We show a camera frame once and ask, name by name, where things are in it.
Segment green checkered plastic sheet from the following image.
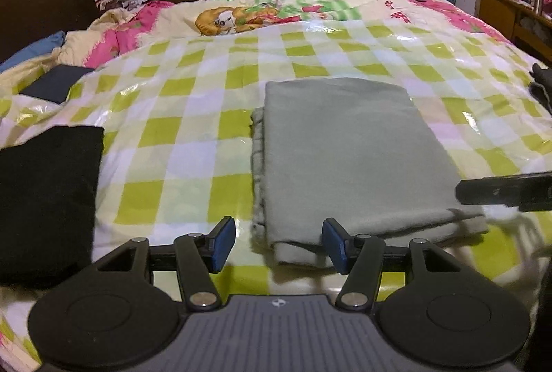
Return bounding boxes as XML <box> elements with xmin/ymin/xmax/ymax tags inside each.
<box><xmin>0</xmin><ymin>16</ymin><xmax>552</xmax><ymax>372</ymax></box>

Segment blue pillow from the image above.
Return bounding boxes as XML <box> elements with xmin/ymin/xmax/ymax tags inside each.
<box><xmin>0</xmin><ymin>31</ymin><xmax>66</xmax><ymax>73</ymax></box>

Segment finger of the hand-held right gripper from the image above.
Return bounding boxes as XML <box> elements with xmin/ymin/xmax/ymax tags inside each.
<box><xmin>456</xmin><ymin>171</ymin><xmax>552</xmax><ymax>212</ymax></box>

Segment dark blue folded cloth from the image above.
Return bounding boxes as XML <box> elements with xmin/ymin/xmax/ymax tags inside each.
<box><xmin>19</xmin><ymin>64</ymin><xmax>96</xmax><ymax>104</ymax></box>

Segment dark wooden headboard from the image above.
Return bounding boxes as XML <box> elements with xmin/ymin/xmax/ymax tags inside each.
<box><xmin>0</xmin><ymin>0</ymin><xmax>98</xmax><ymax>65</ymax></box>

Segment dark grey cloth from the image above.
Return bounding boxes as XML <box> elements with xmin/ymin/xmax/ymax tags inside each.
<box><xmin>528</xmin><ymin>62</ymin><xmax>552</xmax><ymax>115</ymax></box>

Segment black cloth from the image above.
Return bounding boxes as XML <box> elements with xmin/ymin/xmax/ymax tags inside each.
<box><xmin>0</xmin><ymin>125</ymin><xmax>105</xmax><ymax>291</ymax></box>

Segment printed floral blanket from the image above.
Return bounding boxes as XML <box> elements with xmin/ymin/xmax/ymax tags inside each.
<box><xmin>0</xmin><ymin>0</ymin><xmax>520</xmax><ymax>97</ymax></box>

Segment wooden side cabinet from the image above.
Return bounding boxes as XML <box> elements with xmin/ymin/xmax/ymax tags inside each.
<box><xmin>476</xmin><ymin>0</ymin><xmax>552</xmax><ymax>67</ymax></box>

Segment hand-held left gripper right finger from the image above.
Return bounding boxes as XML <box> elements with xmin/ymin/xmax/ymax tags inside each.
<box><xmin>322</xmin><ymin>217</ymin><xmax>463</xmax><ymax>311</ymax></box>

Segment grey-green pants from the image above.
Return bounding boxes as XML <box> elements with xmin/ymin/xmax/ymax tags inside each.
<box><xmin>249</xmin><ymin>77</ymin><xmax>491</xmax><ymax>268</ymax></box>

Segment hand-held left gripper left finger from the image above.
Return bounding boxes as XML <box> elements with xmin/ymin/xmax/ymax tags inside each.
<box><xmin>97</xmin><ymin>216</ymin><xmax>236</xmax><ymax>311</ymax></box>

